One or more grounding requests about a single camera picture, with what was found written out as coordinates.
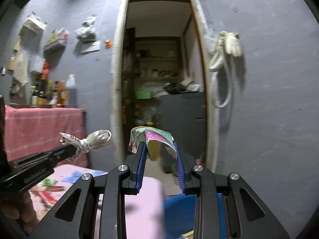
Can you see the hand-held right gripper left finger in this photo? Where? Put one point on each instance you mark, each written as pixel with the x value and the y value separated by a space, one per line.
pixel 140 171

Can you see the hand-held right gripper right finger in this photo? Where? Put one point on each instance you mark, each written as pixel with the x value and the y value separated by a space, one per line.
pixel 180 174

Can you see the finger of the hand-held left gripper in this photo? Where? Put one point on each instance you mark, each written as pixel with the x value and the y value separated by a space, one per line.
pixel 65 153

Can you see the white printed wrapper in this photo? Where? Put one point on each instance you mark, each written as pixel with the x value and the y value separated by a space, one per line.
pixel 97 139

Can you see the blue plastic bucket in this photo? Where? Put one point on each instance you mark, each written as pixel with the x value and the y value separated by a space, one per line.
pixel 179 214

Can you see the pink green wrapper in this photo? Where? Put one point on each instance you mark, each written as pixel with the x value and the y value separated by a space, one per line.
pixel 155 134

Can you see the person's left hand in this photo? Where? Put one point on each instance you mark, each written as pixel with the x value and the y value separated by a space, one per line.
pixel 17 211

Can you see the pink towel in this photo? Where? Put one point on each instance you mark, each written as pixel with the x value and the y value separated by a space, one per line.
pixel 37 129

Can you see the grey cabinet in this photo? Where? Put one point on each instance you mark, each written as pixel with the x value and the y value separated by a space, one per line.
pixel 183 124

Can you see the amber bottle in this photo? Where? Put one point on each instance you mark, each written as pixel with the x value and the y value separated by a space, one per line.
pixel 61 93

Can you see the red label bottle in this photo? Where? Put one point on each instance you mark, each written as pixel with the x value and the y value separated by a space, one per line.
pixel 45 82

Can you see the green plastic box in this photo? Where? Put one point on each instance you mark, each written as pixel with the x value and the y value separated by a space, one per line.
pixel 143 94

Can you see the dishes pile on cabinet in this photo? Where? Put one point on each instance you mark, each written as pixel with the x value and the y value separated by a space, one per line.
pixel 180 87

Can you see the beige hanging cloth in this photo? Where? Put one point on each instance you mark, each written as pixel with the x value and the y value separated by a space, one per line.
pixel 21 72

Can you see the wooden shelving unit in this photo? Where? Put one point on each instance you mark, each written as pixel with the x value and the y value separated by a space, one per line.
pixel 152 62

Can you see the wooden cutting board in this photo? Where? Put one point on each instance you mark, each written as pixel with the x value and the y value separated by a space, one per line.
pixel 13 54

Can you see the crumpled plastic bags on hook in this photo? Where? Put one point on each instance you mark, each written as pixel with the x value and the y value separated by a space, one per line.
pixel 86 31

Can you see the white rubber glove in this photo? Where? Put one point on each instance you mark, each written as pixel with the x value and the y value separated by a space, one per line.
pixel 233 43

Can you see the small wall shelf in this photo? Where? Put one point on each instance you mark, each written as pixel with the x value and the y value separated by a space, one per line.
pixel 54 46

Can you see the grey wall plate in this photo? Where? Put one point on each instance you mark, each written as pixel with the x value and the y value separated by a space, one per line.
pixel 91 47

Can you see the orange wall hook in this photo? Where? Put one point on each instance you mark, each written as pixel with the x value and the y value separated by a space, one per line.
pixel 108 44

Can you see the wall shelf with foil tray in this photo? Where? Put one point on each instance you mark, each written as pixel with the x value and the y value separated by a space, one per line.
pixel 33 25

